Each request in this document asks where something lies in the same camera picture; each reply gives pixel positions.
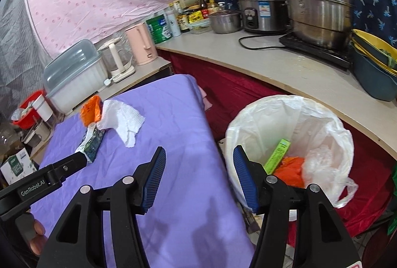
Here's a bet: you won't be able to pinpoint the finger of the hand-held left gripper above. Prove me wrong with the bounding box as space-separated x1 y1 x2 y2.
51 151 88 185

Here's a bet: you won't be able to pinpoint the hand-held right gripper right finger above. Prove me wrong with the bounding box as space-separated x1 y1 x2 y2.
233 145 362 268

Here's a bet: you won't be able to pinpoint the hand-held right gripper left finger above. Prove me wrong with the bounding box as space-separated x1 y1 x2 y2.
45 146 166 268

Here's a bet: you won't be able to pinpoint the dark green wrapper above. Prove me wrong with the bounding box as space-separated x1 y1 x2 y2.
75 125 106 163

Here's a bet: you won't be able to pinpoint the green carton box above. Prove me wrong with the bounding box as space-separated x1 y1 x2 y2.
264 138 292 176

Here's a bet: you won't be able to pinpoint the red plastic bag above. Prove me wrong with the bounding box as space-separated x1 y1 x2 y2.
274 157 306 188

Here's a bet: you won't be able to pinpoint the white lined trash bin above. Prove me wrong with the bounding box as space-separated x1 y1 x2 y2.
225 95 359 222

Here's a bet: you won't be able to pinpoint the clear plastic bag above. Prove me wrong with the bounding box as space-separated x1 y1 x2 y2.
302 144 342 194

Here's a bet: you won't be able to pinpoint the person's left hand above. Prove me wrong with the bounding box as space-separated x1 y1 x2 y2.
17 212 48 256

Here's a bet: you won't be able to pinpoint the cardboard box green print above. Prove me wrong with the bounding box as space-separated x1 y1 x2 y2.
0 147 39 185

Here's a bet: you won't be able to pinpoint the orange plastic bag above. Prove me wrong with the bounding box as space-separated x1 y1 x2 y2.
80 95 103 127

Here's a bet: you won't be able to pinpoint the white cup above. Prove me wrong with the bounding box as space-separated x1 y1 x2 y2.
32 95 54 120

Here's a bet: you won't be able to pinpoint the red plastic basin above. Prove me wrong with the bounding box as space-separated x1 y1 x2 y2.
12 89 45 129

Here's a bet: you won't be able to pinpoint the purple tablecloth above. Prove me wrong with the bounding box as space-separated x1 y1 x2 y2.
29 74 258 268

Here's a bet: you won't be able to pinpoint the white paper towel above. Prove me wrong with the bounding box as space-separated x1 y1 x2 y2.
99 99 146 148

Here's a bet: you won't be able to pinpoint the white dish box grey lid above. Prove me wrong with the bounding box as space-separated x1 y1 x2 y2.
43 40 109 115

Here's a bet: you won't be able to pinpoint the pink cloth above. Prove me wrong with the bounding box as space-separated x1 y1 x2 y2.
198 85 213 112

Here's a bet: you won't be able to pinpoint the red counter skirt cloth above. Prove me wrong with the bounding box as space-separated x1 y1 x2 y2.
157 49 397 247

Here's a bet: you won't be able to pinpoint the glass electric kettle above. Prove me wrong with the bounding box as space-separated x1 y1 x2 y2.
99 38 136 83

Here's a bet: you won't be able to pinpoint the grey plastic sheet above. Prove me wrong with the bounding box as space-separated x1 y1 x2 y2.
0 0 52 119

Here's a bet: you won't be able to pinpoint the pink electric kettle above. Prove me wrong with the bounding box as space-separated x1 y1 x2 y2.
125 23 157 66

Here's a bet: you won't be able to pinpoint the black induction cooker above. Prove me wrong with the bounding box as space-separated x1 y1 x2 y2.
278 33 354 70

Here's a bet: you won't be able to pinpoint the green tin can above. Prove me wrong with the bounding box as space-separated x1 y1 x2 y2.
146 15 172 45

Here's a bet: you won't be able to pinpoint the white bottle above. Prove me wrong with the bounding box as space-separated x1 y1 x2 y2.
167 10 182 37

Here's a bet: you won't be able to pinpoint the steel pot with lid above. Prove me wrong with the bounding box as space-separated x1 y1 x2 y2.
208 10 243 34

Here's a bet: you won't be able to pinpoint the dark blue basin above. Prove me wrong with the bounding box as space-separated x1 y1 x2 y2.
352 46 397 101

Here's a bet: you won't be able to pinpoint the clear food container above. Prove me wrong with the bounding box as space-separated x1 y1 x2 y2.
188 19 213 35

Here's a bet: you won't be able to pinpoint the dark sauce bottle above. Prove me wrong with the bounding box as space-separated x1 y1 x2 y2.
175 1 190 33

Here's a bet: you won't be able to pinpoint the steel rice cooker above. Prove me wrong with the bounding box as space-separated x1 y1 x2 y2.
236 0 290 34

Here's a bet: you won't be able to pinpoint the yellow label jar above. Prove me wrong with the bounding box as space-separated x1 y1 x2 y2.
188 10 203 25

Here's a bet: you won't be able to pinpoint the yellow basin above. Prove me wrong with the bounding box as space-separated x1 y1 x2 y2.
351 28 397 76

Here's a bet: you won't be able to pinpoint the steel steamer pot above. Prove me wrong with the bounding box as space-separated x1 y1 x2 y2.
273 0 366 49

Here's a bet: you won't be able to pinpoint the black power cable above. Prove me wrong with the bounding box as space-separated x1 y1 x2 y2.
238 35 284 51

